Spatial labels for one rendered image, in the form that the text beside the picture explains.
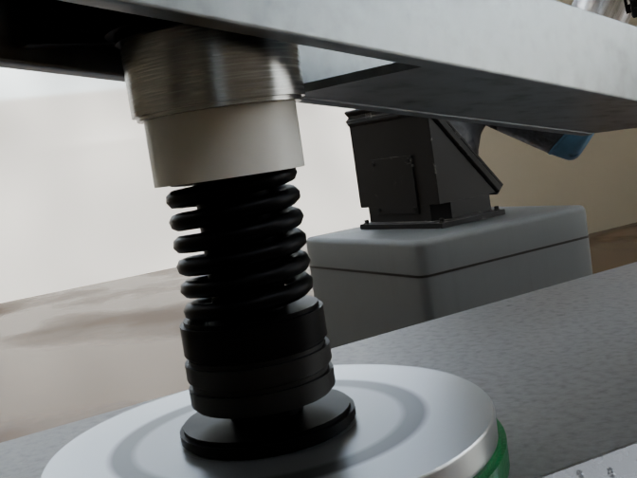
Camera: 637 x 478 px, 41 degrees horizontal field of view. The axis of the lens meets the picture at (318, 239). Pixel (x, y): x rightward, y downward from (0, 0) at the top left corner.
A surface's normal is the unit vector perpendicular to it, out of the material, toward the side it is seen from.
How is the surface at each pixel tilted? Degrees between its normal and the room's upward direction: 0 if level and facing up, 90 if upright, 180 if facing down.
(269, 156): 90
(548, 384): 0
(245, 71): 90
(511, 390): 0
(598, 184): 90
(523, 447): 0
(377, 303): 90
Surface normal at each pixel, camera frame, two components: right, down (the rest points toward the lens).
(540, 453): -0.15, -0.98
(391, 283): -0.86, 0.18
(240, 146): 0.29, 0.06
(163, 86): -0.47, 0.16
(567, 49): 0.70, -0.03
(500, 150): 0.49, 0.02
